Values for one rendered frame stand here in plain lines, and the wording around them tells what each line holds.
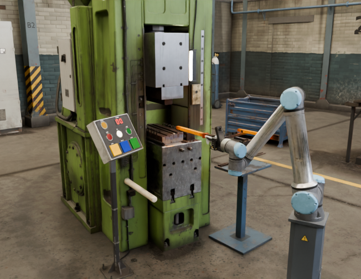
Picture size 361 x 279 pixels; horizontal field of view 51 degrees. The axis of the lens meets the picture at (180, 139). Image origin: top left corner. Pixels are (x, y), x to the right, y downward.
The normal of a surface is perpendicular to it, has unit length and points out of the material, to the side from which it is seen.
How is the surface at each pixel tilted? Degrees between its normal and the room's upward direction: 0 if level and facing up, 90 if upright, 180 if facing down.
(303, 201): 95
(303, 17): 90
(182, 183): 90
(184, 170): 90
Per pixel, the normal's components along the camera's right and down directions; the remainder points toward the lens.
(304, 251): -0.47, 0.22
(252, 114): -0.67, 0.17
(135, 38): 0.55, 0.20
